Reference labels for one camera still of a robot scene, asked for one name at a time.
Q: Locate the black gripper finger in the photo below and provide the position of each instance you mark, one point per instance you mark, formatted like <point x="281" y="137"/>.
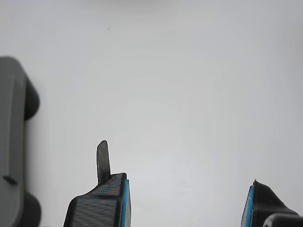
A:
<point x="259" y="201"/>
<point x="99" y="210"/>

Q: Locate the grey holder with black legs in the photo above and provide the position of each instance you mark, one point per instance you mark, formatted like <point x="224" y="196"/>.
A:
<point x="11" y="132"/>

